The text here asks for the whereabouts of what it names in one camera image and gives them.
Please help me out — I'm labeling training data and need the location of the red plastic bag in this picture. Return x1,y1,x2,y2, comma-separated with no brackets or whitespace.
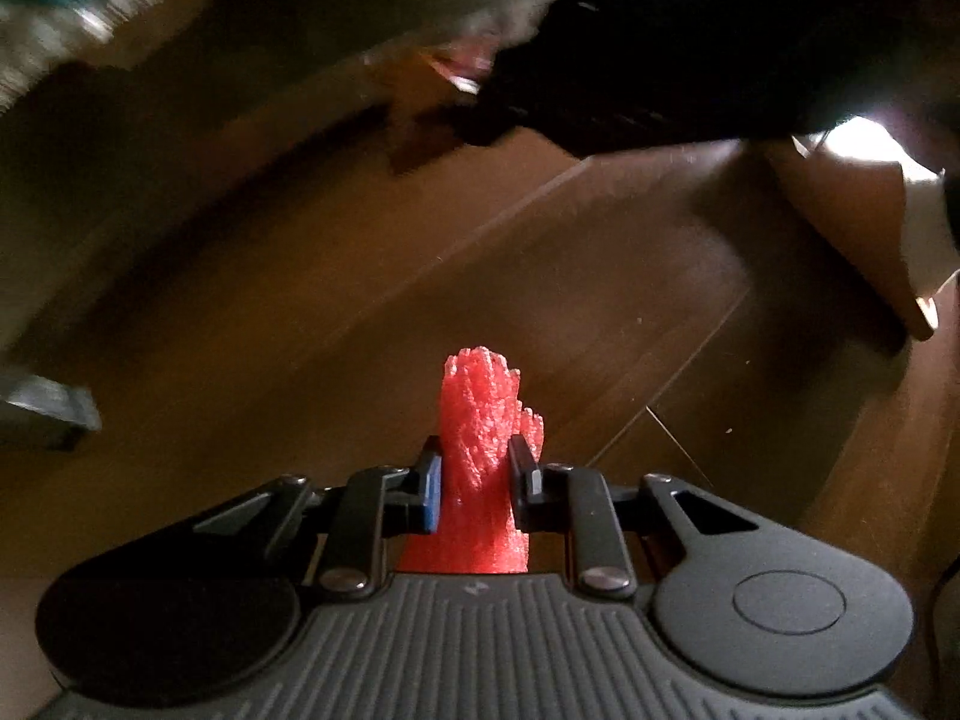
396,345,548,577

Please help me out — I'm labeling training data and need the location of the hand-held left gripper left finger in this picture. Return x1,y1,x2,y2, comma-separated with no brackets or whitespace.
191,435,445,601

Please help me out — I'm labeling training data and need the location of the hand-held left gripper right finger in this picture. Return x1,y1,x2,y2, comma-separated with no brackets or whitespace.
508,435,773,602

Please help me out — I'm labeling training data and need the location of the teal white zigzag quilt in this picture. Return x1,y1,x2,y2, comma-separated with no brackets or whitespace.
0,0,593,117

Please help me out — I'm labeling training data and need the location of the crumpled pink wrapper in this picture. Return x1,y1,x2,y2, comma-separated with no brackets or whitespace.
416,41,492,98

